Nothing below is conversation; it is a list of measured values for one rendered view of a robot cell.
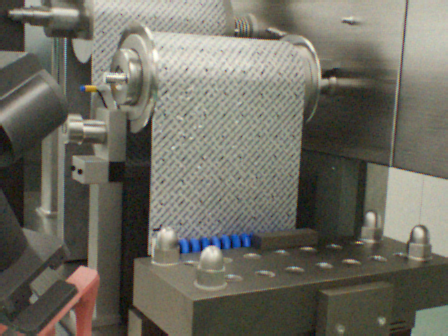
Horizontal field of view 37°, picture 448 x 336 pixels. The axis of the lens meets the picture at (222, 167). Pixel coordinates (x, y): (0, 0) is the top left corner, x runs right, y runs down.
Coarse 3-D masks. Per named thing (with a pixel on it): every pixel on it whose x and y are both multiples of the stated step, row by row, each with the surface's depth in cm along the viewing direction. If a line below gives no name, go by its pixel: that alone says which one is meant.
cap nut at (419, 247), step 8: (416, 232) 90; (424, 232) 90; (408, 240) 92; (416, 240) 90; (424, 240) 90; (408, 248) 91; (416, 248) 90; (424, 248) 90; (408, 256) 91; (416, 256) 90; (424, 256) 90
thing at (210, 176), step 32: (160, 128) 87; (192, 128) 90; (224, 128) 92; (256, 128) 95; (288, 128) 97; (160, 160) 88; (192, 160) 90; (224, 160) 93; (256, 160) 96; (288, 160) 98; (160, 192) 89; (192, 192) 91; (224, 192) 94; (256, 192) 96; (288, 192) 99; (160, 224) 90; (192, 224) 92; (224, 224) 95; (256, 224) 97; (288, 224) 100
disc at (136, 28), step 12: (132, 24) 91; (144, 36) 87; (120, 48) 95; (156, 60) 85; (156, 72) 85; (156, 84) 85; (156, 96) 86; (120, 108) 95; (144, 120) 88; (132, 132) 92
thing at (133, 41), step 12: (132, 36) 90; (132, 48) 91; (144, 48) 87; (144, 60) 87; (144, 72) 87; (144, 84) 87; (144, 96) 87; (132, 108) 91; (144, 108) 88; (132, 120) 91
